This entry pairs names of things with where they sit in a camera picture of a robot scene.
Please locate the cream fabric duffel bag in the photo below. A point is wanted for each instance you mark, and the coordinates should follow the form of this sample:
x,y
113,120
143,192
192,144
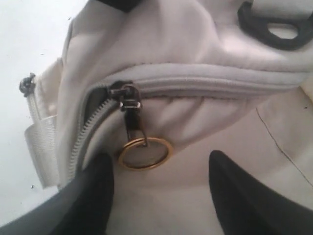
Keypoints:
x,y
160,84

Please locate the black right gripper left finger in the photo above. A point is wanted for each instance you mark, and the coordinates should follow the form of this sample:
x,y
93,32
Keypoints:
x,y
82,207

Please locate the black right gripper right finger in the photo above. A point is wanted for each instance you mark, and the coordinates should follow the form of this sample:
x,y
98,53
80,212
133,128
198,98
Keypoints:
x,y
245,206

